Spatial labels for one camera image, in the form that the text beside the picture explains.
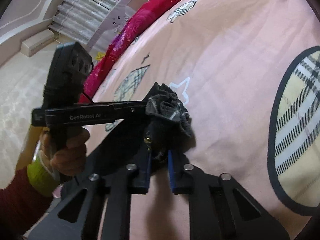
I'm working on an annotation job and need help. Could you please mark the black pants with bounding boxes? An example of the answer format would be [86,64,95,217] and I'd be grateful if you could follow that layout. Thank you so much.
[85,83,193,176]

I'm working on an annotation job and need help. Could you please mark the red sleeve left forearm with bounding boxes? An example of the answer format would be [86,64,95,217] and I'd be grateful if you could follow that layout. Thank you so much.
[0,127,62,240]

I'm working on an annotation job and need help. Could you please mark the left hand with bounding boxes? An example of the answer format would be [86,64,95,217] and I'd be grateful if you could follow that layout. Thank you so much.
[38,128,90,177]

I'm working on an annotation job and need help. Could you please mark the grey pleated curtain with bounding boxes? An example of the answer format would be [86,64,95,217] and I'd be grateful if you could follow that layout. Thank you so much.
[49,0,117,44]

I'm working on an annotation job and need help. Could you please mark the pink heart print bedsheet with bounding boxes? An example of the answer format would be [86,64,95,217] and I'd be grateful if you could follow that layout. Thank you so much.
[93,0,319,239]

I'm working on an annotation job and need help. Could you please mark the red floral quilt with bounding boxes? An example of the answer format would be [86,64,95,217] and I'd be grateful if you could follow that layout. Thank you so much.
[79,0,181,103]

